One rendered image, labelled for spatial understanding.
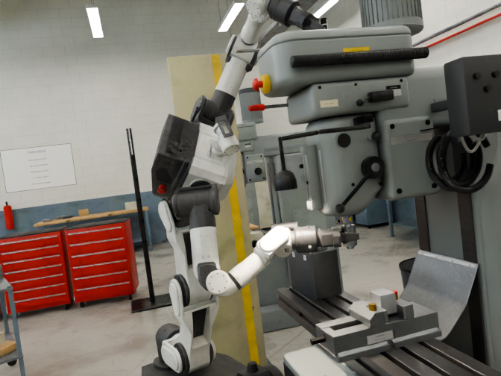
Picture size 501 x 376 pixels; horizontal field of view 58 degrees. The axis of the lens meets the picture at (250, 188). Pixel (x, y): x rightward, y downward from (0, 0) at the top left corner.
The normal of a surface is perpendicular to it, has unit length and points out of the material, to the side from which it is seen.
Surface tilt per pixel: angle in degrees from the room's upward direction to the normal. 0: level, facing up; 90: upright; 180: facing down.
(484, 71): 90
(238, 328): 90
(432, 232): 90
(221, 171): 58
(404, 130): 90
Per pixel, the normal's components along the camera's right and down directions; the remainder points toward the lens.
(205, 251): 0.11, -0.25
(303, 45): 0.25, 0.02
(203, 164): 0.40, -0.54
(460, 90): -0.96, 0.14
